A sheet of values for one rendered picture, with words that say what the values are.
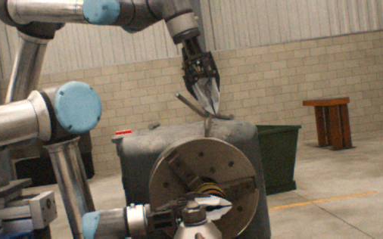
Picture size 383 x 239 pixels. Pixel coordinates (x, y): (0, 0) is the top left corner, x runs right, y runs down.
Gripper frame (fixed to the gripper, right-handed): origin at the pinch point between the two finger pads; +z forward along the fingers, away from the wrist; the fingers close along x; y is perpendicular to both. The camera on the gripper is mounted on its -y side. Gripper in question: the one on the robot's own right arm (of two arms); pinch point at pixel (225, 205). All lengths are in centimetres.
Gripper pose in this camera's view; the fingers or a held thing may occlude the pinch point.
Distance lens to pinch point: 121.4
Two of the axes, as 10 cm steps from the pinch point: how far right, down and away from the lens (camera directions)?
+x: -1.3, -9.9, -0.8
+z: 9.9, -1.4, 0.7
